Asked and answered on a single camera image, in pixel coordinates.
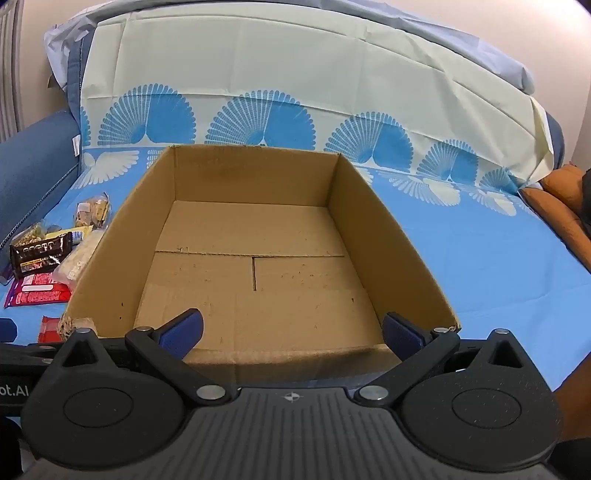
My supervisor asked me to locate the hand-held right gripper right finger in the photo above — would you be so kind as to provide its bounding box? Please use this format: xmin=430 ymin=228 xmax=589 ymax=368
xmin=353 ymin=312 xmax=533 ymax=408

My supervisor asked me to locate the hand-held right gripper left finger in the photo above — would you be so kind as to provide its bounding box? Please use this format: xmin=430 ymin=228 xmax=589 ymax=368
xmin=54 ymin=308 xmax=238 ymax=408

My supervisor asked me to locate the small red yellow packet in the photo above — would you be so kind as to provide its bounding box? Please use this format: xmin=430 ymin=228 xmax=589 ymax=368
xmin=38 ymin=315 xmax=98 ymax=343

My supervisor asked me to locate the red snack packet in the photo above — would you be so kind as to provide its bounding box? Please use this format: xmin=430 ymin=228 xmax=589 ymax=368
xmin=4 ymin=271 xmax=74 ymax=309

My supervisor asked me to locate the cardboard box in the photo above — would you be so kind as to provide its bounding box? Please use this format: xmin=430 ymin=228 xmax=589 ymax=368
xmin=65 ymin=144 xmax=462 ymax=385

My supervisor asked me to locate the black snack packet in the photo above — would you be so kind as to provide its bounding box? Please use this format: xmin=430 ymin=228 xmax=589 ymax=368
xmin=9 ymin=231 xmax=75 ymax=280

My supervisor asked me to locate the cream snack packet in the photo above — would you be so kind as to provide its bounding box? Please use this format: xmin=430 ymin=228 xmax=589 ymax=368
xmin=52 ymin=229 xmax=106 ymax=284

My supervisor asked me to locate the blue fan-print bed sheet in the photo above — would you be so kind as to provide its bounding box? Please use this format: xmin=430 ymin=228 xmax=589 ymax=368
xmin=0 ymin=2 xmax=586 ymax=398

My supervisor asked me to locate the yellow snack packet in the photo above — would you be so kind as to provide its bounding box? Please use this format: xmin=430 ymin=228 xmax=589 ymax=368
xmin=65 ymin=226 xmax=100 ymax=243

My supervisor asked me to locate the clear cracker packet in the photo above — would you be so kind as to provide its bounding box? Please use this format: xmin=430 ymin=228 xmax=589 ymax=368
xmin=75 ymin=193 xmax=112 ymax=229

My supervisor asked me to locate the orange cushion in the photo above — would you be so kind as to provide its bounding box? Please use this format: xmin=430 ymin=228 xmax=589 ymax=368
xmin=519 ymin=164 xmax=591 ymax=274

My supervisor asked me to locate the grey curtain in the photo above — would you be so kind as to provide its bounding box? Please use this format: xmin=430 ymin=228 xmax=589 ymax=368
xmin=0 ymin=0 xmax=25 ymax=141

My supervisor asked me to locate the clear cereal ring packet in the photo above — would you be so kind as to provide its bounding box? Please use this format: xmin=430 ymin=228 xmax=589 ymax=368
xmin=11 ymin=220 xmax=63 ymax=248

